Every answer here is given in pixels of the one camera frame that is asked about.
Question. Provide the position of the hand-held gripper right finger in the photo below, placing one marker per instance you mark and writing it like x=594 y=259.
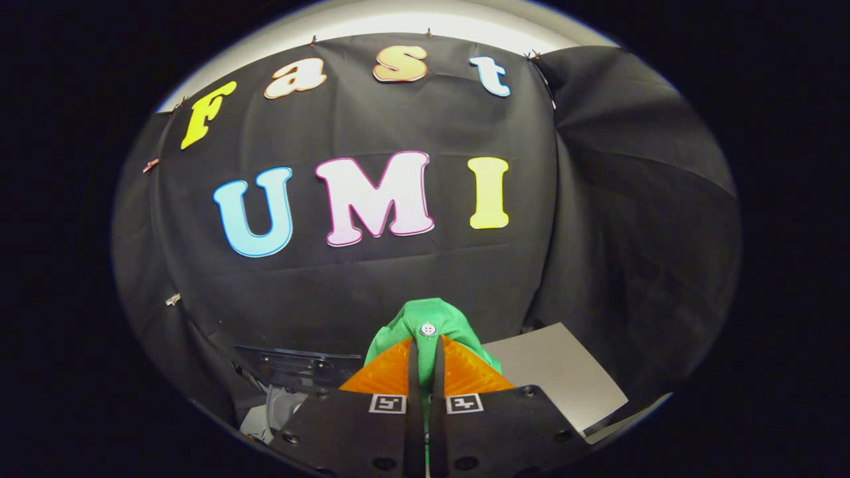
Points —
x=491 y=431

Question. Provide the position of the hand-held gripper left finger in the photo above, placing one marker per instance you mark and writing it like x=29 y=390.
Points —
x=372 y=438

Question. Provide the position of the silver clip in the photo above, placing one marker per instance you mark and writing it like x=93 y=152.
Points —
x=172 y=299

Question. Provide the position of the copper clip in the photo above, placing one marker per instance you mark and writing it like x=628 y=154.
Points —
x=151 y=164

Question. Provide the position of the grey cabinet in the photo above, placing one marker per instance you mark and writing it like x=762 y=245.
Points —
x=564 y=372

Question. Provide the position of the green polo shirt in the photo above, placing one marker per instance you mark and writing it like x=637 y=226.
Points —
x=455 y=318

